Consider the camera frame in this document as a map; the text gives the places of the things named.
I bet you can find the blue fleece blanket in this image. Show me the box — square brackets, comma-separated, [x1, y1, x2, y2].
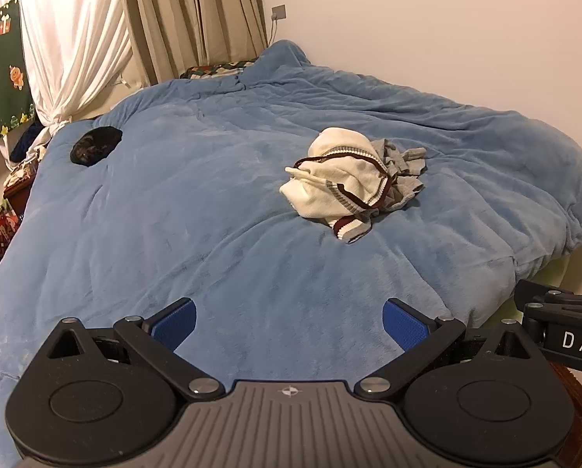
[0, 39, 582, 468]

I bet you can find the yellow-green bed sheet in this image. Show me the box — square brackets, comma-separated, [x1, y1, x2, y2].
[466, 239, 582, 327]

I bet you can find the cream knit sweater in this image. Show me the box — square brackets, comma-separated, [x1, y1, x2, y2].
[278, 127, 394, 245]

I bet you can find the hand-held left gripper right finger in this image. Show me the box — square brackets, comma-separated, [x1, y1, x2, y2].
[354, 297, 532, 401]

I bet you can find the plaid pillow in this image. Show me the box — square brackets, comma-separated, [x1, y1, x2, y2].
[180, 57, 260, 80]

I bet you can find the wooden nightstand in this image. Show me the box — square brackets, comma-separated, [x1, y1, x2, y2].
[2, 156, 41, 215]

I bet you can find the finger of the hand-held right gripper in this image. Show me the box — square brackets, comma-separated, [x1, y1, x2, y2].
[514, 279, 582, 309]
[521, 302, 582, 325]

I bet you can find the dark blue cloth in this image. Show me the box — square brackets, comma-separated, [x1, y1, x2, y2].
[9, 121, 45, 161]

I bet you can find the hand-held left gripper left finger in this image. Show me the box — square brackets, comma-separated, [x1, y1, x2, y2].
[44, 297, 226, 401]

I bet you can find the beige striped curtain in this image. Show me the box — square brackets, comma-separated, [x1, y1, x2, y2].
[118, 0, 269, 89]

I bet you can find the black curled cat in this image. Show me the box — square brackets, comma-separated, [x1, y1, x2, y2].
[69, 126, 123, 165]

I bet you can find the grey garment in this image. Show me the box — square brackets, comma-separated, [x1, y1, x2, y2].
[369, 137, 428, 213]

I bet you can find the white curtain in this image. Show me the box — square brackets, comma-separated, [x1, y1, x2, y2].
[0, 0, 134, 154]

